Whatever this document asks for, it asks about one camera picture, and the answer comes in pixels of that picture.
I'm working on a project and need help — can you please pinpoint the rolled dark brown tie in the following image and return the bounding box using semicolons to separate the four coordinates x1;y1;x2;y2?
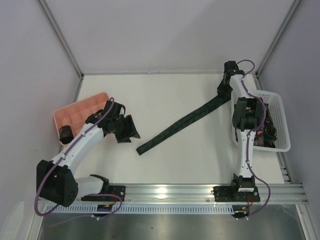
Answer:
58;125;74;145

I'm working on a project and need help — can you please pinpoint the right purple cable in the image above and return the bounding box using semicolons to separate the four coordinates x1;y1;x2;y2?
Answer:
234;59;272;220

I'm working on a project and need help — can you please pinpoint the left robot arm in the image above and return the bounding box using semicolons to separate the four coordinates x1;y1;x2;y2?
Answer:
36;98;140;207

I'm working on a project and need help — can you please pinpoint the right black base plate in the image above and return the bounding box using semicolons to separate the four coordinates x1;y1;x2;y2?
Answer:
213;185;261;203

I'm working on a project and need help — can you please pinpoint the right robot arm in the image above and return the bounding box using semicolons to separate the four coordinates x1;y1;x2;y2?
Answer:
217;60;266;202

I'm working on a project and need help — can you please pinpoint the purple cable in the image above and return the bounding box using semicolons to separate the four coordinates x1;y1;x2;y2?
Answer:
234;59;272;220
33;96;116;217

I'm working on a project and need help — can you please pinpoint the dark green tie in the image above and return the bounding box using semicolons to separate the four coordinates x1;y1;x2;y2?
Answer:
136;94;230;156

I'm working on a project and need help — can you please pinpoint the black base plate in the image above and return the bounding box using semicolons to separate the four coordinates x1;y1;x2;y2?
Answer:
81;185;126;202
213;185;261;203

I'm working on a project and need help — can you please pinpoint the white plastic basket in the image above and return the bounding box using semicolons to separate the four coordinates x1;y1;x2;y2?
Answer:
231;89;292;153

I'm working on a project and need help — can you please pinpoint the floral navy tie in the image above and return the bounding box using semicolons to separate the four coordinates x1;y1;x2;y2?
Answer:
253;122;268;147

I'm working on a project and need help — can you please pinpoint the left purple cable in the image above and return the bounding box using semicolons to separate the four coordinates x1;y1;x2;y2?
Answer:
33;96;116;217

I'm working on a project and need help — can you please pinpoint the white slotted cable duct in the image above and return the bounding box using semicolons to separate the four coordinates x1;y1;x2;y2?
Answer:
53;203;235;215

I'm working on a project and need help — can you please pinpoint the pink compartment tray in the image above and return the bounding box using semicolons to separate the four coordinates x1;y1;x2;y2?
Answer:
53;92;109;146

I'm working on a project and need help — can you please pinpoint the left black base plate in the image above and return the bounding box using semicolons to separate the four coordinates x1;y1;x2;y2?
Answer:
81;185;126;202

